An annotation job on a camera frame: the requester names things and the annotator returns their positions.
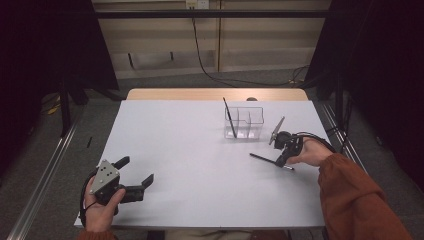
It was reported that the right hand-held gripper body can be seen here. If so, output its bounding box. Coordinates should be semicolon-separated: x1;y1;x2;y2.
268;115;305;160

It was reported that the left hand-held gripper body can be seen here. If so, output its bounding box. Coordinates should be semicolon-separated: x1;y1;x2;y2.
88;159;129;216

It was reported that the thick black makeup brush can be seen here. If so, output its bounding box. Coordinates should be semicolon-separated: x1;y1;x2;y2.
249;152;296;171

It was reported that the clear acrylic organizer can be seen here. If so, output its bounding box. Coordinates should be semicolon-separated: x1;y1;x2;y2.
223;105;265;140

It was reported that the thin black makeup brush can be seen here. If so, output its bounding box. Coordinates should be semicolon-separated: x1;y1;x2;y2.
222;96;238;139

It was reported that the person's right hand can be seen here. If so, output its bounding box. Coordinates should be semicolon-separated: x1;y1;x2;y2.
286;138;334;168

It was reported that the person's left hand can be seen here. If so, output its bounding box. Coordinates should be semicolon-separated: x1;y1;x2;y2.
83;184;128;233

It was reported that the black metal stand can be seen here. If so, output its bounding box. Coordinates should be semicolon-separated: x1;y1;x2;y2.
59;74;73;138

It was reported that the wooden table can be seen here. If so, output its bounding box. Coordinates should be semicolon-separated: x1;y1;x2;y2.
125;87;309;102

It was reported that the black curtain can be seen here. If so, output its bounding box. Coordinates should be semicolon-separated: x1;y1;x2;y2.
0;0;120;181
304;0;424;183

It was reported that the black horizontal bar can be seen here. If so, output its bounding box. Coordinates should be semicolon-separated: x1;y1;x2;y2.
94;9;333;19

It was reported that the right hand-held gripper cable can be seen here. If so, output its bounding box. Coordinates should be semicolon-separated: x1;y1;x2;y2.
293;131;338;154

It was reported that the hand-held gripper cable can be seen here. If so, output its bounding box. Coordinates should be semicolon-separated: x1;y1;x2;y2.
78;168;101;228
293;131;338;154

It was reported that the left hand-held gripper cable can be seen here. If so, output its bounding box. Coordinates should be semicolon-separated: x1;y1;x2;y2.
78;168;101;228

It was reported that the aluminium floor rail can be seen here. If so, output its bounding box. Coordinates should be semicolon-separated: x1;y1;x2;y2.
320;101;376;188
6;106;86;240

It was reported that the vertical wall trim strip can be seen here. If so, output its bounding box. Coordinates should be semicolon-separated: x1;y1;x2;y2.
217;0;222;73

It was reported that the black power cable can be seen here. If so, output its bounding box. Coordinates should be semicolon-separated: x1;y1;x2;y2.
190;6;310;88

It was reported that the white wall socket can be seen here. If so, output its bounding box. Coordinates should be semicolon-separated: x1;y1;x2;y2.
185;0;210;10

